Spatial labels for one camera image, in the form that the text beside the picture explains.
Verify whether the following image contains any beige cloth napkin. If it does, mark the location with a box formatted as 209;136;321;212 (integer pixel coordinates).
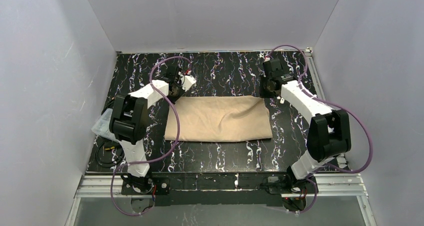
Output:
164;96;273;142

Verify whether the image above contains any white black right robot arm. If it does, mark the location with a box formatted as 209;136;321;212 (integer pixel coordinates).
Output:
259;59;352;181

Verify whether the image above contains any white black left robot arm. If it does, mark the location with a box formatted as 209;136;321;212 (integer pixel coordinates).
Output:
109;66;197;177

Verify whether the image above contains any clear plastic box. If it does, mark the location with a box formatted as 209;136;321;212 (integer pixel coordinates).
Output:
91;109;117;142

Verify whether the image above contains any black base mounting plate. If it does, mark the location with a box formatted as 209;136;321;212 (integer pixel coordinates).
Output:
120;172;316;209

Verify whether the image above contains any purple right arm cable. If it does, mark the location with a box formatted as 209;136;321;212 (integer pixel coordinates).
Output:
266;45;374;214

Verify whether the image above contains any aluminium front frame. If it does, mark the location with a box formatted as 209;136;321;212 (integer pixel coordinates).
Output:
66;173;376;225

